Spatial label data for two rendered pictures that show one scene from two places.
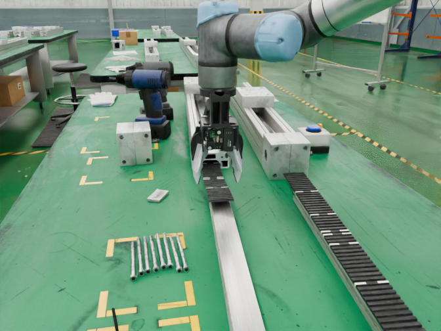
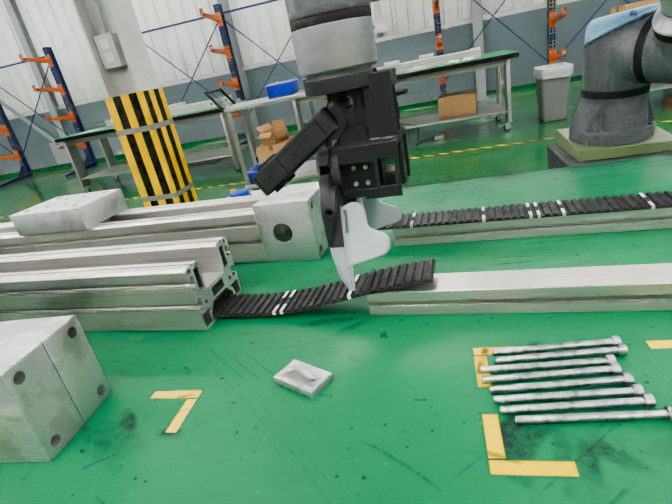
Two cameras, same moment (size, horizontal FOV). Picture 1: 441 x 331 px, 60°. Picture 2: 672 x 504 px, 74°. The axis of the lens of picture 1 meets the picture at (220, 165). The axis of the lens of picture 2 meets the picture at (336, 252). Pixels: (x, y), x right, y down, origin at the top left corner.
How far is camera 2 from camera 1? 0.74 m
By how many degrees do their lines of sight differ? 59
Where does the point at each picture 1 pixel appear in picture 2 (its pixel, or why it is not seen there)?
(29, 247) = not seen: outside the picture
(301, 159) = not seen: hidden behind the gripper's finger
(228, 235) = (537, 277)
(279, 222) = (459, 259)
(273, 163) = (316, 229)
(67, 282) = not seen: outside the picture
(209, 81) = (366, 48)
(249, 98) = (88, 207)
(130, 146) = (52, 384)
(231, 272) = (657, 276)
